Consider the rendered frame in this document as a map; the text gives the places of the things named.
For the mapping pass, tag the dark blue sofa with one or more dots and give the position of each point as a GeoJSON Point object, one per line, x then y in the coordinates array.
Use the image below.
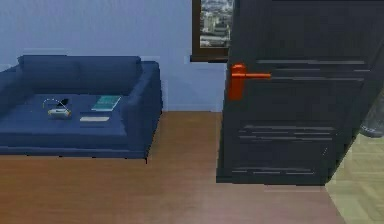
{"type": "Point", "coordinates": [133, 110]}

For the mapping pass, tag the teal book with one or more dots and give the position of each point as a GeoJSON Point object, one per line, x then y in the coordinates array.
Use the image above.
{"type": "Point", "coordinates": [106, 102]}

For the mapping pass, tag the white remote control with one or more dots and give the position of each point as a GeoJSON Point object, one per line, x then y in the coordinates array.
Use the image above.
{"type": "Point", "coordinates": [94, 119]}

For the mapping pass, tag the black room door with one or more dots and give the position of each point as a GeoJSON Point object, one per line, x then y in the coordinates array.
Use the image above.
{"type": "Point", "coordinates": [293, 110]}

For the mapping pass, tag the white and yellow small object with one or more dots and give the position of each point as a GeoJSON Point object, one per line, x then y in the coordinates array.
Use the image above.
{"type": "Point", "coordinates": [58, 112]}

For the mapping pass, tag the grey round object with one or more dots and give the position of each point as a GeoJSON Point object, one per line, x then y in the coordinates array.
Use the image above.
{"type": "Point", "coordinates": [374, 121]}

